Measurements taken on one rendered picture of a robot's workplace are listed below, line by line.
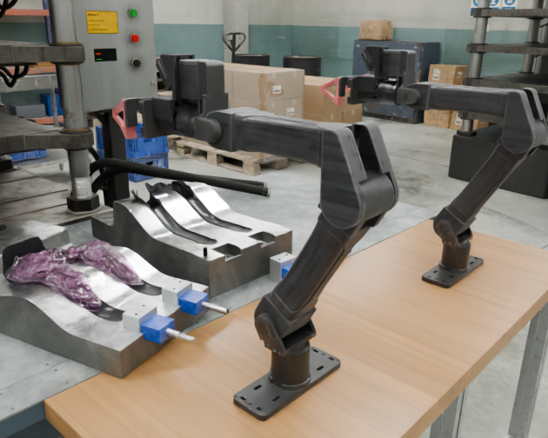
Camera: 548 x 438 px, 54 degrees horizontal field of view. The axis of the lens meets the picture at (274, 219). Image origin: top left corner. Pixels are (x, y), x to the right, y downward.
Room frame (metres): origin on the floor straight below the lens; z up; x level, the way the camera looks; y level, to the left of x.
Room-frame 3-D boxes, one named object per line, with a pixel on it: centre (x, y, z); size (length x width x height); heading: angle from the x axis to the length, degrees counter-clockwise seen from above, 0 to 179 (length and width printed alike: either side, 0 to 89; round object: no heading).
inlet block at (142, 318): (0.82, 0.19, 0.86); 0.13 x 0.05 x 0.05; 63
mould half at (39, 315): (0.98, 0.41, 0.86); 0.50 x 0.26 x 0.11; 63
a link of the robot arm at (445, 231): (1.20, -0.43, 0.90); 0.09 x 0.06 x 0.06; 137
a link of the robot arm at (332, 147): (0.76, -0.02, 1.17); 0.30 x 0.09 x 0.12; 47
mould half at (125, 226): (1.30, 0.22, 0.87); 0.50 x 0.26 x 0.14; 46
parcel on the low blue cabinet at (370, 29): (8.55, -1.48, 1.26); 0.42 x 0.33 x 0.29; 42
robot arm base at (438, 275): (1.19, -0.44, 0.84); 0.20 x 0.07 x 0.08; 137
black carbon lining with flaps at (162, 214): (1.28, 0.22, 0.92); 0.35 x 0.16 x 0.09; 46
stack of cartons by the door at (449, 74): (7.57, -2.50, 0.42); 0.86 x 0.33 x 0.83; 42
